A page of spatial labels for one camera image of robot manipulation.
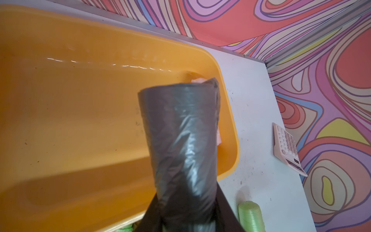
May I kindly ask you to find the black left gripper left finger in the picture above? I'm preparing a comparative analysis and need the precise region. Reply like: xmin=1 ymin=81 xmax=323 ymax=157
xmin=134 ymin=194 xmax=162 ymax=232

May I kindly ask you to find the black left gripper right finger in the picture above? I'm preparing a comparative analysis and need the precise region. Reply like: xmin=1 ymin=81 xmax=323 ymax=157
xmin=215 ymin=184 xmax=245 ymax=232

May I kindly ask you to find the yellow plastic storage box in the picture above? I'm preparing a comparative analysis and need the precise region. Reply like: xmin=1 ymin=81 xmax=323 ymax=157
xmin=1 ymin=3 xmax=240 ymax=232

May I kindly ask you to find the dark grey trash bag roll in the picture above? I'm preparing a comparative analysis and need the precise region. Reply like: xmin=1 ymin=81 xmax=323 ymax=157
xmin=138 ymin=78 xmax=220 ymax=232

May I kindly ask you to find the light green roll upper right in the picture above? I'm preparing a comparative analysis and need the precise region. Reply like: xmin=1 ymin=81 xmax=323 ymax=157
xmin=238 ymin=201 xmax=266 ymax=232

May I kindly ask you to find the pink calculator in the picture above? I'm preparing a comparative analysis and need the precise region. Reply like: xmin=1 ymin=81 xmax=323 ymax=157
xmin=272 ymin=123 xmax=308 ymax=177

